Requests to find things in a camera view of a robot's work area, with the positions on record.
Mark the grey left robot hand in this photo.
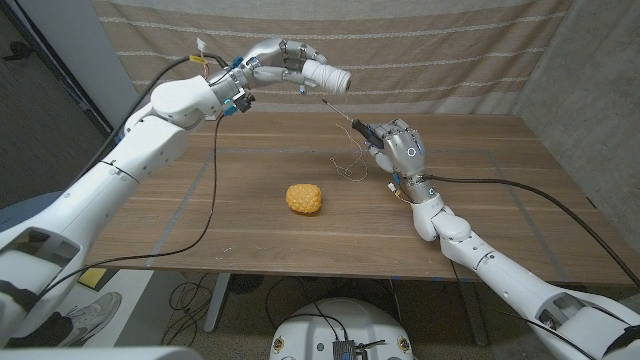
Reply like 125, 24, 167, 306
207, 38, 329, 114

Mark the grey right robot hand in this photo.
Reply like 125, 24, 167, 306
363, 118, 427, 184

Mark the blue black handled screwdriver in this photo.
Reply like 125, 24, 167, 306
322, 98, 385, 150

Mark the white string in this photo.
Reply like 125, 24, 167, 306
328, 94, 369, 182

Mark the white string spool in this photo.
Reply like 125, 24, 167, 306
301, 58, 352, 96

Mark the yellow bumpy sponge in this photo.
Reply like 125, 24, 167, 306
285, 183, 323, 215

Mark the beige striped cloth backdrop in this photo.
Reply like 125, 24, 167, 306
92, 0, 574, 115

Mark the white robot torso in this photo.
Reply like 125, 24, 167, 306
268, 297, 416, 360

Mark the black round object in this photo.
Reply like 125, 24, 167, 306
228, 273, 265, 295

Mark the small grey electronics box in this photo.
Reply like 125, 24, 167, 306
332, 339, 357, 360

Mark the dark grey door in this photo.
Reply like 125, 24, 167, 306
0, 9, 126, 211

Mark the white table leg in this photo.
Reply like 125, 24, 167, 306
203, 272, 232, 334

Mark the white floor board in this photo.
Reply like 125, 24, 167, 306
84, 272, 166, 349

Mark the yellow pad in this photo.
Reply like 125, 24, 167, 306
77, 267, 109, 291

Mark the blue grey chair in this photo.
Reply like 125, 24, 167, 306
0, 192, 69, 236

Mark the grey white sneaker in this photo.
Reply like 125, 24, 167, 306
59, 291, 123, 346

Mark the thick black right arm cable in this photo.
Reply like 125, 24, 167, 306
422, 174, 640, 290

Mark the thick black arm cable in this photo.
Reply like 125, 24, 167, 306
64, 52, 229, 191
422, 174, 640, 290

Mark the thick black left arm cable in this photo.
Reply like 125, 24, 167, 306
64, 52, 229, 191

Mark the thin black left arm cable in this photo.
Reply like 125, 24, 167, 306
37, 113, 225, 299

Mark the black door handle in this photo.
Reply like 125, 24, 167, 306
2, 40, 34, 62

